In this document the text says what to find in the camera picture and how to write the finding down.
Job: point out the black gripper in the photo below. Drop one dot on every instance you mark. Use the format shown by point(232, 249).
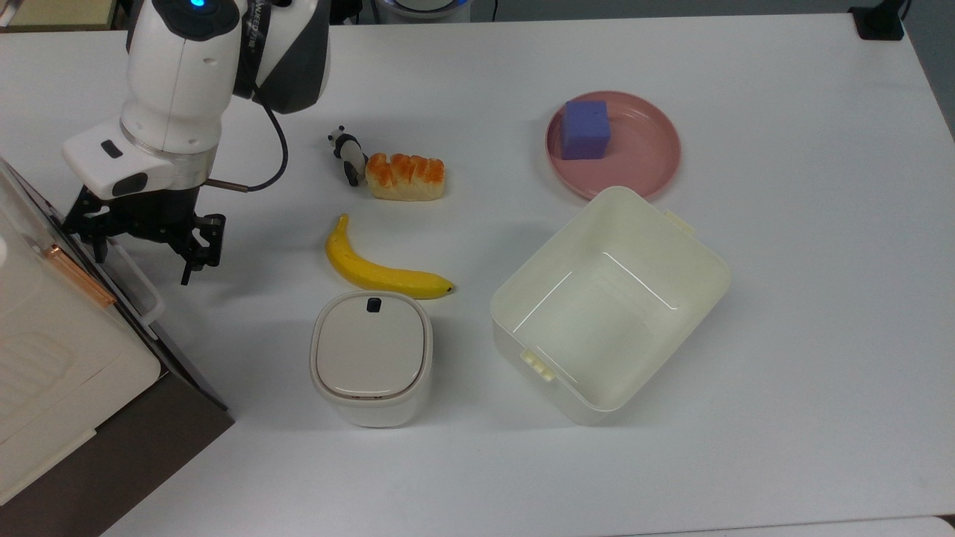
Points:
point(149, 216)

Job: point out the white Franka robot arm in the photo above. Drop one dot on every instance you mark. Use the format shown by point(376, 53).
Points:
point(179, 89)

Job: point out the dark wood drawer cabinet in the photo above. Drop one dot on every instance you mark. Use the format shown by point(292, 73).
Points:
point(134, 455)

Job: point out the cream open plastic bin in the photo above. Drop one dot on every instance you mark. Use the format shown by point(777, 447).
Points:
point(612, 313)

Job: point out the cream plastic storage box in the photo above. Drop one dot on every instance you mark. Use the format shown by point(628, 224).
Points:
point(52, 358)

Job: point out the small panda figurine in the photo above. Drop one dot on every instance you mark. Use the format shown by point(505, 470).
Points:
point(349, 153)

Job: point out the yellow toy banana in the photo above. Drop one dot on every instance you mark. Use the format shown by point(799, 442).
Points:
point(373, 274)

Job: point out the tan cardboard box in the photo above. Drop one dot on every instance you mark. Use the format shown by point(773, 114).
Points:
point(60, 13)

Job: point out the beige lidded trash can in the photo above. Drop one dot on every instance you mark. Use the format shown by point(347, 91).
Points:
point(371, 358)

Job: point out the orange glazed toy bread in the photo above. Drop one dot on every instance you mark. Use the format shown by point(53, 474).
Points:
point(406, 177)

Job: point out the purple cube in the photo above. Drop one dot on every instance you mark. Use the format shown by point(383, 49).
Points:
point(586, 130)

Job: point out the pink round plate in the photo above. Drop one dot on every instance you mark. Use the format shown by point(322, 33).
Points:
point(642, 156)

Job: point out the black stand base clamp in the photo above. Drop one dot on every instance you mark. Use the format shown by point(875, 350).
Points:
point(879, 21)

